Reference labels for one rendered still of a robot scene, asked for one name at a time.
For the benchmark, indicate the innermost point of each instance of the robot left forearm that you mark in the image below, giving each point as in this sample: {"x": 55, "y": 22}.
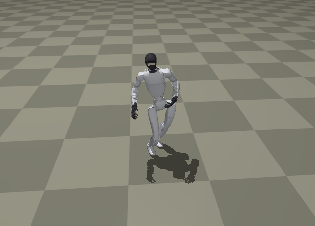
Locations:
{"x": 176, "y": 89}

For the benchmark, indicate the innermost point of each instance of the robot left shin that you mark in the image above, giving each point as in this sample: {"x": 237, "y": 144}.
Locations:
{"x": 162, "y": 132}

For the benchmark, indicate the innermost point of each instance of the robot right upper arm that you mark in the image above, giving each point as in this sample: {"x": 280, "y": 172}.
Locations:
{"x": 137, "y": 82}

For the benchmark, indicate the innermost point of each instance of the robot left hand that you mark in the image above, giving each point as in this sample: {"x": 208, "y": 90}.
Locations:
{"x": 174, "y": 99}

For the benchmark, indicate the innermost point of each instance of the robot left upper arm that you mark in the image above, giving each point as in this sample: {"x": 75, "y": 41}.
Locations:
{"x": 168, "y": 74}

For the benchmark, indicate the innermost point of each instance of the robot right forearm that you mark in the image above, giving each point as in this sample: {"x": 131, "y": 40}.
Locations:
{"x": 133, "y": 97}

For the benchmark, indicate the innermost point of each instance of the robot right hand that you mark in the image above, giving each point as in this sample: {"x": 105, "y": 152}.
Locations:
{"x": 134, "y": 108}

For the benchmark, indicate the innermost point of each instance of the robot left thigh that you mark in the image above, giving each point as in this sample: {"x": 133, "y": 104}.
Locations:
{"x": 169, "y": 116}

